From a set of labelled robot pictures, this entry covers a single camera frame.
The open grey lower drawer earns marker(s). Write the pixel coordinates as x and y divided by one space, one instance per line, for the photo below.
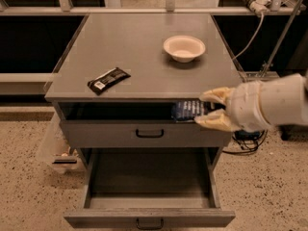
175 184

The black lower drawer handle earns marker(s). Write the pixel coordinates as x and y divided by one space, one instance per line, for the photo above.
150 224

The black drawer handle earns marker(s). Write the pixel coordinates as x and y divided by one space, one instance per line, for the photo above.
148 134
150 224

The closed grey upper drawer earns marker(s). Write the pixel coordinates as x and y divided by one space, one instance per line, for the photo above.
99 134

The white bowl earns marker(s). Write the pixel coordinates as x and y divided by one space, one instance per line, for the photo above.
184 49

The grey metal rail frame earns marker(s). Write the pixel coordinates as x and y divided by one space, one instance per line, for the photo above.
33 8

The blue box on floor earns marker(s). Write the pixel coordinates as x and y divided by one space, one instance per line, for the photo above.
247 136

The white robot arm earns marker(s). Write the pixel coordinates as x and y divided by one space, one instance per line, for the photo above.
285 100

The black upper drawer handle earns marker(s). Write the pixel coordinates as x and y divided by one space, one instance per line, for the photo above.
148 134

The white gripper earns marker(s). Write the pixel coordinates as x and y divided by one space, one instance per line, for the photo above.
246 106

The clear plastic bin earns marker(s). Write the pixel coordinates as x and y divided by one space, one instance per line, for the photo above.
55 151

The white power strip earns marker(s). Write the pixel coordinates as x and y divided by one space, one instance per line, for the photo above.
259 7

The slanted metal rod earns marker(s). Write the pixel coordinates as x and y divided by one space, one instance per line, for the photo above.
282 32

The grey drawer cabinet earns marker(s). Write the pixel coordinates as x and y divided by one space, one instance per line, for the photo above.
134 43

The black snack bar wrapper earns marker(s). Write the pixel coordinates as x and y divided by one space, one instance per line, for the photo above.
107 80

